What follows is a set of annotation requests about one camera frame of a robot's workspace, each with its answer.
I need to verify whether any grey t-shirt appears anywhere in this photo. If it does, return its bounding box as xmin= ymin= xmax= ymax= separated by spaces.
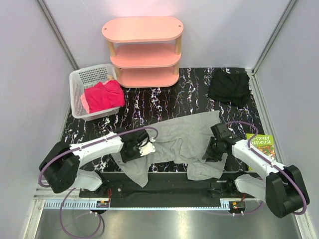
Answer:
xmin=112 ymin=111 xmax=227 ymax=187

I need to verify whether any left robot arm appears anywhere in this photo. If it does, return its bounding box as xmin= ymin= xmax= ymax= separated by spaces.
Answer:
xmin=39 ymin=127 xmax=155 ymax=197

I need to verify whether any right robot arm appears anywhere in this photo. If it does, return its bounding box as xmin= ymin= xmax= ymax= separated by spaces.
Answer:
xmin=204 ymin=123 xmax=310 ymax=218

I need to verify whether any green treehouse book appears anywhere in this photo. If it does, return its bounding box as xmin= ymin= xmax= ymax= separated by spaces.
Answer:
xmin=251 ymin=134 xmax=276 ymax=160

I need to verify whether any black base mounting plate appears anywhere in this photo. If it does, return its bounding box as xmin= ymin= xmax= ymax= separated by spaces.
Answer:
xmin=79 ymin=172 xmax=255 ymax=210

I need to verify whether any black t-shirt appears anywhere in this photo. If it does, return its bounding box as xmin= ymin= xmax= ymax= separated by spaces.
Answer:
xmin=207 ymin=68 xmax=250 ymax=108

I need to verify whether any red t-shirt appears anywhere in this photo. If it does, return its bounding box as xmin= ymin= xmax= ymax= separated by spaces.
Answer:
xmin=84 ymin=80 xmax=125 ymax=113

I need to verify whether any pink t-shirt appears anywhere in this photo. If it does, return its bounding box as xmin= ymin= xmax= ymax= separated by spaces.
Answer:
xmin=80 ymin=93 xmax=90 ymax=114

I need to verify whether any white plastic basket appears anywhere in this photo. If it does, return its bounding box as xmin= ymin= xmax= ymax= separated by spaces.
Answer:
xmin=69 ymin=63 xmax=121 ymax=122

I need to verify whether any pink three-tier shelf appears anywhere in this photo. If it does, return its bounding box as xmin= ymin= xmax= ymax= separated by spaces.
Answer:
xmin=102 ymin=16 xmax=183 ymax=88

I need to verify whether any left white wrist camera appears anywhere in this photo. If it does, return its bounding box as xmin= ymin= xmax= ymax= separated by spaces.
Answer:
xmin=139 ymin=141 xmax=156 ymax=157

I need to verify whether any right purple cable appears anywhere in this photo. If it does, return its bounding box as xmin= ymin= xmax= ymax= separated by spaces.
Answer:
xmin=204 ymin=121 xmax=308 ymax=216

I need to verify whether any purple cable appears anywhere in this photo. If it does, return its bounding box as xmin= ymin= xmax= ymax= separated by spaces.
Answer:
xmin=38 ymin=126 xmax=159 ymax=239
xmin=204 ymin=121 xmax=308 ymax=216

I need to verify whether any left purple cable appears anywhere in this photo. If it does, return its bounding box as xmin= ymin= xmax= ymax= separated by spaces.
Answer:
xmin=38 ymin=126 xmax=159 ymax=239

